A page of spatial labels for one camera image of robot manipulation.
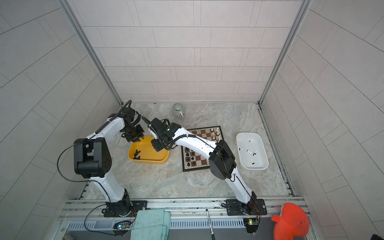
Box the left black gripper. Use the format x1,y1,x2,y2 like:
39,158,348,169
122,123,146,142

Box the yellow plastic tray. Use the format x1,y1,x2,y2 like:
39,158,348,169
128,136,170,164

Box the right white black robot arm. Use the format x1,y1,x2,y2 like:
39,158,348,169
142,117,261,215

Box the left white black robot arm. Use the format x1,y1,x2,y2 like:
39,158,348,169
72,100,144,217

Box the black chess pieces pile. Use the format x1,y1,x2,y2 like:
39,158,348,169
134,150,141,160

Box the black chess pieces on board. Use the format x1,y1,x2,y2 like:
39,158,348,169
184,149,197,168

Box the white chess pieces on board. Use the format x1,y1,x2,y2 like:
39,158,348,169
209,127,223,142

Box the white ribbed ceramic cup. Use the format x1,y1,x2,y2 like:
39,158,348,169
172,103,185,118

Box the brown white chessboard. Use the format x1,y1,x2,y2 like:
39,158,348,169
180,125,225,173

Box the white plastic tray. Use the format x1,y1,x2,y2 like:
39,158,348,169
236,133,269,171

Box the green cloth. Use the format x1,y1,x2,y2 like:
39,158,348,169
131,209,171,240

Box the black pen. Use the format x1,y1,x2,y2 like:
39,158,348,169
206,209,216,240

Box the red plastic funnel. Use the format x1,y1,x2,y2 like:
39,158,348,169
271,203,310,240

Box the aluminium rail frame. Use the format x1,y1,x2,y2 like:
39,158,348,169
51,196,311,240

